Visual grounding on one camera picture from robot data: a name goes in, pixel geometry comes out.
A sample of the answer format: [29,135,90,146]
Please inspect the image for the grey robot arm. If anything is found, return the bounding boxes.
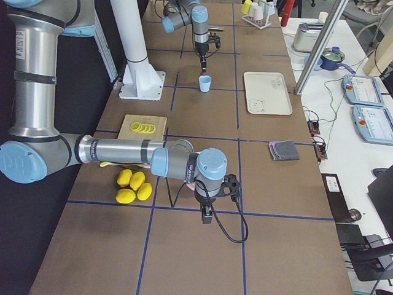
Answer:
[161,1,214,76]
[1,36,233,232]

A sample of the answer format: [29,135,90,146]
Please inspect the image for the yellow cup on rack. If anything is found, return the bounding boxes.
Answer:
[241,0,252,15]

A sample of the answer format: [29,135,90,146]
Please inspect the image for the blue saucepan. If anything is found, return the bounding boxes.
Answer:
[321,46,356,74]

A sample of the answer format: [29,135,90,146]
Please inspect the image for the cream bear serving tray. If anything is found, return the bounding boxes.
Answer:
[243,71,293,116]

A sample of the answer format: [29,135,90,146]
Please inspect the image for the pink bowl of ice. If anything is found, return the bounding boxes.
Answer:
[184,152,201,191]

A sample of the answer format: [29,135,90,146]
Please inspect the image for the pink cup on rack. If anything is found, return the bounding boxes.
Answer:
[253,6,263,22]

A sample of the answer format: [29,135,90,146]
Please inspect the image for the red bottle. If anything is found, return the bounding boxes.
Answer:
[281,0,295,27]

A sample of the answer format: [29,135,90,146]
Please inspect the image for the upper blue teach pendant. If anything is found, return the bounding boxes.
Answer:
[342,74,384,107]

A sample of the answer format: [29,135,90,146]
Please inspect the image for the blue teach pendant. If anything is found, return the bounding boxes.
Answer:
[352,104,392,146]
[342,74,384,107]

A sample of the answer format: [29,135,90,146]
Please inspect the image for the lemon slice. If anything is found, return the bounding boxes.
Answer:
[130,122,142,133]
[138,124,156,134]

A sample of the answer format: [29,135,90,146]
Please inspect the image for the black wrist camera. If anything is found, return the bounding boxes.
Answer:
[209,33,221,49]
[223,174,240,202]

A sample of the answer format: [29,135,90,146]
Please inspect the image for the lower blue teach pendant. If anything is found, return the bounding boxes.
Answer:
[352,104,392,146]

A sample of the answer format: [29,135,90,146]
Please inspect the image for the silver toaster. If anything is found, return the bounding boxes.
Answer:
[293,22,324,52]

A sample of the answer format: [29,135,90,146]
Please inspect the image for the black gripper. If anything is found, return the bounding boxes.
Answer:
[195,192,217,224]
[195,42,209,74]

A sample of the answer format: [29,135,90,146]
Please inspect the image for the whole yellow lemon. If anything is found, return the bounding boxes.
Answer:
[116,169,133,187]

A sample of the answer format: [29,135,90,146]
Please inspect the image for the grey folded cloth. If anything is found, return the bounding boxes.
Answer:
[268,140,300,161]

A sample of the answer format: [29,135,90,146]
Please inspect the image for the light blue paper cup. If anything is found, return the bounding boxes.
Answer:
[198,74,212,93]

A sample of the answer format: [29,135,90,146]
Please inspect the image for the aluminium frame post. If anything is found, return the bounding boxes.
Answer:
[294,0,348,95]

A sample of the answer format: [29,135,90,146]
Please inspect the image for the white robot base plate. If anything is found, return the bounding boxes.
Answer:
[119,66,166,101]

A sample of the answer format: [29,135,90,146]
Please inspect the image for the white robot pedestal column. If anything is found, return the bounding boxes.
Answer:
[111,0,148,72]

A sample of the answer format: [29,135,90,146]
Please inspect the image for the wooden cutting board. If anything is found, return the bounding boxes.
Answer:
[101,114,168,170]

